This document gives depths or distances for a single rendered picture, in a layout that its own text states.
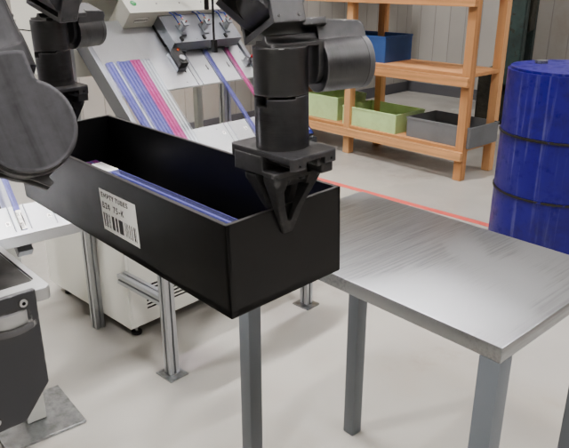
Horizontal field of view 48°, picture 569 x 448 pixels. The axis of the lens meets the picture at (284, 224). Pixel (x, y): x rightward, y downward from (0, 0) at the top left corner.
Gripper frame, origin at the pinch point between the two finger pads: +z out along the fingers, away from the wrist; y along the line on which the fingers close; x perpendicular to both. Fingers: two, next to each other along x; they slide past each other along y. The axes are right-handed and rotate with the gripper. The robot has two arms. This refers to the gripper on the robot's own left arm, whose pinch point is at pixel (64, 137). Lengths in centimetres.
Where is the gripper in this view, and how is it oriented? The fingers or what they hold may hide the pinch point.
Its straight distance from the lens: 119.1
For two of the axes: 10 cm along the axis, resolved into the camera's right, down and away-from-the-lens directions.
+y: -6.7, -2.7, 6.9
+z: 0.1, 9.3, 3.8
